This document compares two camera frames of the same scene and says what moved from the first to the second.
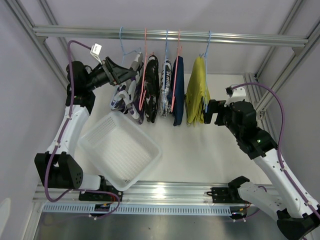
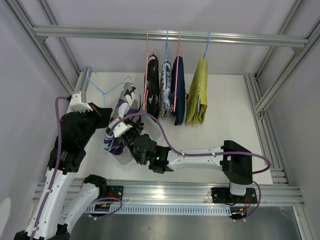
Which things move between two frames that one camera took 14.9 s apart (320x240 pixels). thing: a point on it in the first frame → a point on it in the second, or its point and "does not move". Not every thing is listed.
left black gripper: (117, 75) → (103, 114)
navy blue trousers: (178, 107) does not move
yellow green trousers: (197, 95) does not move
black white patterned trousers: (152, 102) does not move
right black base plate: (226, 195) does not move
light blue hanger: (123, 50) → (103, 140)
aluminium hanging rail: (160, 36) does not move
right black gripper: (215, 107) → (135, 127)
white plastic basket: (121, 149) → (149, 126)
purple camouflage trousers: (128, 96) → (128, 105)
